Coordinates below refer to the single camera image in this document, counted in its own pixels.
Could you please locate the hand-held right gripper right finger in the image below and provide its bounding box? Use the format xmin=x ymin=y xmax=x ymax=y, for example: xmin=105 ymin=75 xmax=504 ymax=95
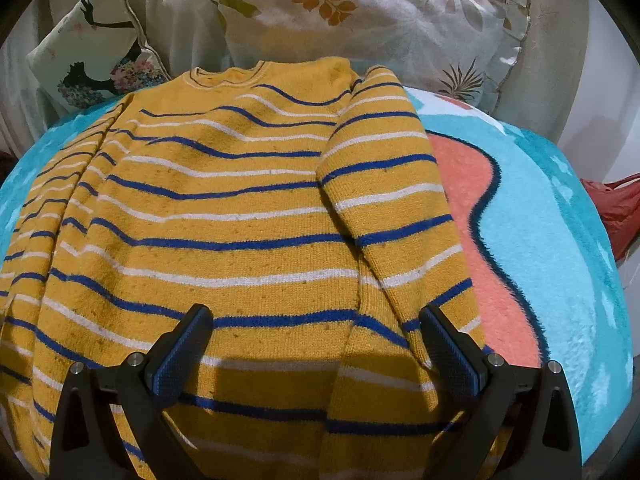
xmin=419 ymin=304 xmax=583 ymax=480

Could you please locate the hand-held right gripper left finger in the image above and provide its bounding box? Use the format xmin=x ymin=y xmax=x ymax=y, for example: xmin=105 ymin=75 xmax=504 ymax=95
xmin=48 ymin=303 xmax=216 ymax=480

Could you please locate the yellow striped sweater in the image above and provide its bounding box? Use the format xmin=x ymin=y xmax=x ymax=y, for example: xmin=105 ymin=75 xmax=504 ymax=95
xmin=0 ymin=57 xmax=501 ymax=480

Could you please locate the teal cartoon blanket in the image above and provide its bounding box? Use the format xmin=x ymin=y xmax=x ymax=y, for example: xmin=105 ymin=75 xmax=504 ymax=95
xmin=0 ymin=85 xmax=633 ymax=466

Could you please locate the red plastic bag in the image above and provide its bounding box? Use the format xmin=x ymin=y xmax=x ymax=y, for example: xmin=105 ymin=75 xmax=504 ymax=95
xmin=580 ymin=172 xmax=640 ymax=261

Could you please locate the dancer print cushion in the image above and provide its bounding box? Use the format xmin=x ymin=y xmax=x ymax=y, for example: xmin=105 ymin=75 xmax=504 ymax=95
xmin=26 ymin=0 xmax=173 ymax=116

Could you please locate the leaf print pillow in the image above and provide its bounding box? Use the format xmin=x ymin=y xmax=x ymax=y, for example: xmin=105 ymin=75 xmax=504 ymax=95
xmin=200 ymin=0 xmax=531 ymax=111

